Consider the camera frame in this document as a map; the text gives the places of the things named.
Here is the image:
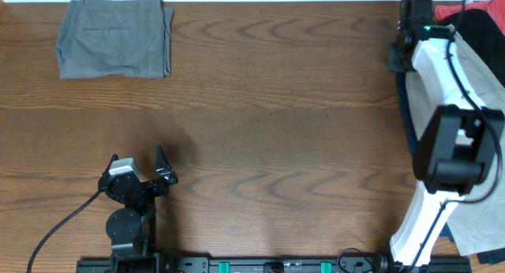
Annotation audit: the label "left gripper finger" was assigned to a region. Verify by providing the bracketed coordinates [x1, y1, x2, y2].
[103, 154, 118, 174]
[155, 144, 178, 185]

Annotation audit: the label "beige khaki shorts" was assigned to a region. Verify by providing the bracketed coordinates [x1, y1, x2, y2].
[404, 24, 505, 257]

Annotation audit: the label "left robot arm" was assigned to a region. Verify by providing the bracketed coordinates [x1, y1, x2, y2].
[98, 145, 178, 272]

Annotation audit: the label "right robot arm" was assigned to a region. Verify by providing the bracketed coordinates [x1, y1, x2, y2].
[376, 0, 504, 272]

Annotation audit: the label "black cloth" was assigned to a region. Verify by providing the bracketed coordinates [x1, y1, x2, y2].
[458, 9, 504, 85]

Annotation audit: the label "red cloth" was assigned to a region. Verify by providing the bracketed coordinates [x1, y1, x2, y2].
[435, 0, 504, 33]

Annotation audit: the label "folded grey shorts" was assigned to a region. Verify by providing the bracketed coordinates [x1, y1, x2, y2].
[56, 0, 174, 80]

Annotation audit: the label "navy blue shorts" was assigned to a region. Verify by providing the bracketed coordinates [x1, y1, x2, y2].
[396, 73, 504, 265]

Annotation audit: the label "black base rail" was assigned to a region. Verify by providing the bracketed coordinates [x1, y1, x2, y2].
[76, 255, 472, 273]

